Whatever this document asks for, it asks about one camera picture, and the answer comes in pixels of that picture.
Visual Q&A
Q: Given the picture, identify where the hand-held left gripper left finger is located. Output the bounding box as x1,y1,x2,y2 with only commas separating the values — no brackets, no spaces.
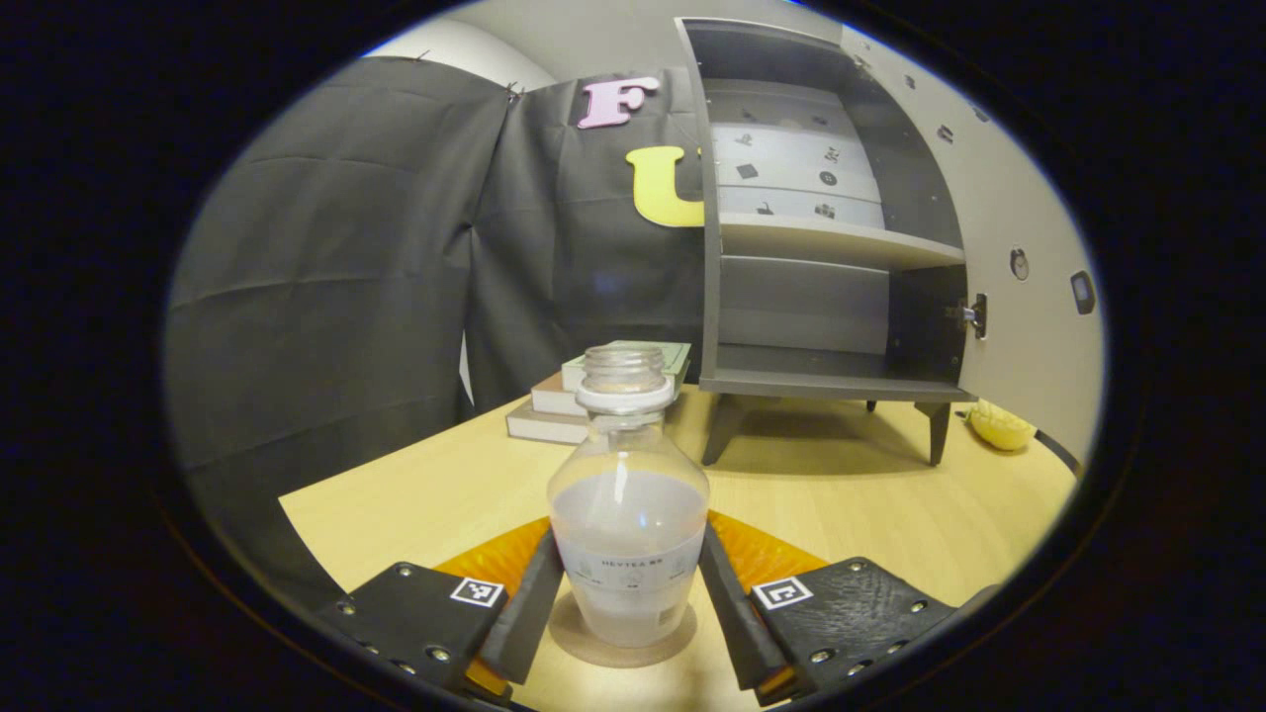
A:
315,514,567,706

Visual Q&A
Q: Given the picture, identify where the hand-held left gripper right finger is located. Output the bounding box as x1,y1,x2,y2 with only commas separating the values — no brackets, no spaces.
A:
696,508,960,706

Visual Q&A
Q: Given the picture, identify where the clear plastic bottle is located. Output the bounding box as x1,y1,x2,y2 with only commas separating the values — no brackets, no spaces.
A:
546,343,711,651

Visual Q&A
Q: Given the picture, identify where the beige cabinet door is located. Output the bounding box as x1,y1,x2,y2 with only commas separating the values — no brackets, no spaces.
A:
839,22,1106,466

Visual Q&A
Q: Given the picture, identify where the dark grey cabinet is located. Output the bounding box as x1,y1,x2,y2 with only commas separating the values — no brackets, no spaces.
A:
676,17,982,468

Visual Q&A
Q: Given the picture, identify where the metal cabinet hinge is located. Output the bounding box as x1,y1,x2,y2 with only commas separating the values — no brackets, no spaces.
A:
945,293,990,342

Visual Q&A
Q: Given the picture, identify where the white cabinet shelf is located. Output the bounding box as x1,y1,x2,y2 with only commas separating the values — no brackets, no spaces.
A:
718,211,967,272

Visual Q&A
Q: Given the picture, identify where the brown cover book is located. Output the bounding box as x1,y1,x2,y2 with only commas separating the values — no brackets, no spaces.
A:
505,399,594,446
530,372,594,417

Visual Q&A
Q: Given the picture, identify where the yellow plush toy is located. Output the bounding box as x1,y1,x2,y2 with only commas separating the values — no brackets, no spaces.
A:
967,400,1040,454

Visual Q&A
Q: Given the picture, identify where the black backdrop cloth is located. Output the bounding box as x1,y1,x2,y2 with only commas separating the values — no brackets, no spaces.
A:
163,54,708,614

